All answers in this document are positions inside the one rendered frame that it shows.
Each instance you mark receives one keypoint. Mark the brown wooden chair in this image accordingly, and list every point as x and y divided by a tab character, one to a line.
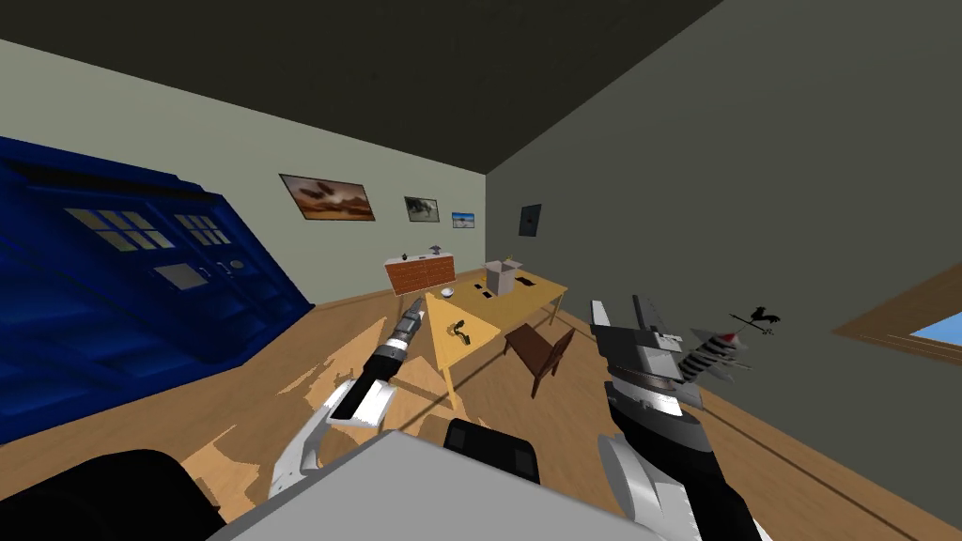
539	349

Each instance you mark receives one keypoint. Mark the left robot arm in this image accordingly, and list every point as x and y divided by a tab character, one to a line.
370	379

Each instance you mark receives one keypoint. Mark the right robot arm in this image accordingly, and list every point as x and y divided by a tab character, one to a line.
680	458

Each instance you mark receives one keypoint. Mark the small blue sky picture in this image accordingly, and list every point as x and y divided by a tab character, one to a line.
463	219

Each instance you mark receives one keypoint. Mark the dark horse picture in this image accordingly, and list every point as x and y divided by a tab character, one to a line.
422	209

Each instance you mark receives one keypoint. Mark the wooden framed window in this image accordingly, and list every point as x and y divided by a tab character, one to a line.
913	323

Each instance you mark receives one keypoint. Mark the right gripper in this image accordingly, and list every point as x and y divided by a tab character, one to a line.
642	357

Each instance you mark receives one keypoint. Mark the striped rooster weathervane ornament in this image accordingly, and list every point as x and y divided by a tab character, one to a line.
710	353

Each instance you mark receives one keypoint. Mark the dark square wall picture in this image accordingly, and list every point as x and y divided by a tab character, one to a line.
530	220

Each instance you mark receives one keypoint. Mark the large blue police box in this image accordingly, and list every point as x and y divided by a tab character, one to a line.
113	285

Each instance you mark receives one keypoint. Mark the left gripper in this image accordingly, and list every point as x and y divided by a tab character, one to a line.
408	324

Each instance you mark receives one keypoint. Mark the yellow wooden table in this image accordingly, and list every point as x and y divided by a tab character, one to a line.
518	304

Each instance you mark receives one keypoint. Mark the brown desert landscape picture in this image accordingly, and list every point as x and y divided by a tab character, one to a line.
328	197

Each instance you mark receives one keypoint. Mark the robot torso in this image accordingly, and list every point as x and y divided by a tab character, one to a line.
421	496

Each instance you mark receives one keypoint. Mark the brick red dresser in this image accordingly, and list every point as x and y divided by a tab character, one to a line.
419	274

